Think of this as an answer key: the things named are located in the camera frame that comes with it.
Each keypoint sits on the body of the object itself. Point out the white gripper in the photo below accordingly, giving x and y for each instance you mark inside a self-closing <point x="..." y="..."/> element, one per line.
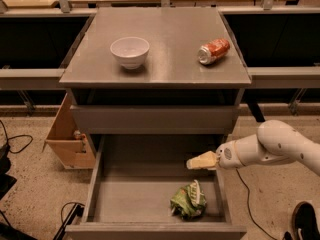
<point x="226" y="157"/>

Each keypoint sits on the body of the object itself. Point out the white ceramic bowl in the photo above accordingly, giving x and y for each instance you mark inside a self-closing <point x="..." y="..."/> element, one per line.
<point x="130" y="52"/>

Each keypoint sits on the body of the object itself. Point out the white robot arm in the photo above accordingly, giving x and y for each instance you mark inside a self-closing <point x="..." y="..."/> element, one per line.
<point x="274" y="143"/>

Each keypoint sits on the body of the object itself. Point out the grey drawer cabinet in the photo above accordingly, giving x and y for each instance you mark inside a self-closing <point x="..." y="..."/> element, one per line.
<point x="171" y="74"/>

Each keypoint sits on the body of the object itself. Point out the open grey middle drawer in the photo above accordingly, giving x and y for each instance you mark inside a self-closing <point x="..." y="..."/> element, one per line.
<point x="135" y="177"/>

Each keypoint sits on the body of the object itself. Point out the black sneaker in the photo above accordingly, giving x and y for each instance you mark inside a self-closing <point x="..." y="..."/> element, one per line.
<point x="304" y="222"/>

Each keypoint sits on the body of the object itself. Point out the orange soda can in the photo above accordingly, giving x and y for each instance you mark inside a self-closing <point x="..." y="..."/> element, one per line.
<point x="213" y="51"/>

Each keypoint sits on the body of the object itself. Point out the closed grey top drawer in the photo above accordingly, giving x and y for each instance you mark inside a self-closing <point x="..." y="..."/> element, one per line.
<point x="131" y="119"/>

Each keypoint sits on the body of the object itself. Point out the green jalapeno chip bag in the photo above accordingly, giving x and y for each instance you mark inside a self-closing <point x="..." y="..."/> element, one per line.
<point x="189" y="201"/>

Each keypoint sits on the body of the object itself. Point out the brown cardboard box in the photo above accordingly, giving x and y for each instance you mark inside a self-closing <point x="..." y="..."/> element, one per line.
<point x="66" y="140"/>

